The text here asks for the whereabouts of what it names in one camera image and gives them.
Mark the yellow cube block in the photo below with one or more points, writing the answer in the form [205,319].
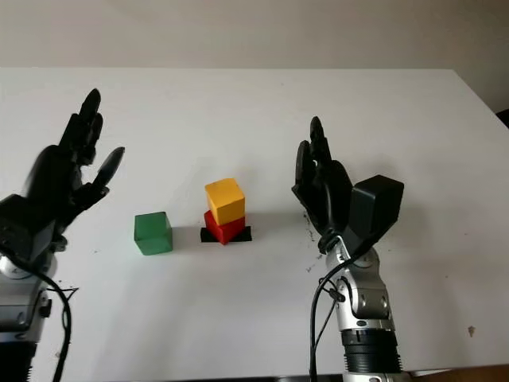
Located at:
[224,201]

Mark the black tape rectangle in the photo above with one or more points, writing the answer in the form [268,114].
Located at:
[246,235]

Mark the green cube block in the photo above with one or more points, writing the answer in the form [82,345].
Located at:
[153,235]

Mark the red cube block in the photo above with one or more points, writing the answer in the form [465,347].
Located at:
[224,232]

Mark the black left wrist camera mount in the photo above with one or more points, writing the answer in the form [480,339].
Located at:
[24,227]

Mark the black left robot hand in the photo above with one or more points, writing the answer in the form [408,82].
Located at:
[51,179]

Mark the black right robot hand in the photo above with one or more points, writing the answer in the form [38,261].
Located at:
[330,191]

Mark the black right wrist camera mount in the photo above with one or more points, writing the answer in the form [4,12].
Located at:
[378,207]

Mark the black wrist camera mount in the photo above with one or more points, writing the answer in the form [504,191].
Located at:
[24,227]
[378,207]

